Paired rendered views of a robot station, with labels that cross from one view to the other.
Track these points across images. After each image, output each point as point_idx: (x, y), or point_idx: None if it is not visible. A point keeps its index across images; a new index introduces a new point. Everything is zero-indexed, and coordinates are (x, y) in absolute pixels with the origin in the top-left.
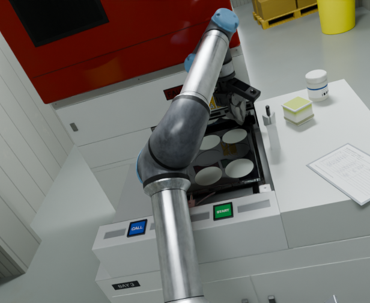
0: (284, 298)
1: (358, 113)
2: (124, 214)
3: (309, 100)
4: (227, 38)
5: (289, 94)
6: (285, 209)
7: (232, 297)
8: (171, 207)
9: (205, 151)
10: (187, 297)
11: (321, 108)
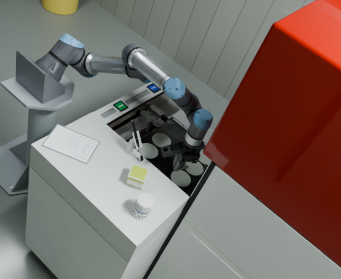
0: None
1: (97, 196)
2: None
3: (130, 176)
4: (163, 86)
5: (169, 213)
6: (91, 113)
7: None
8: (119, 58)
9: None
10: (92, 58)
11: (127, 197)
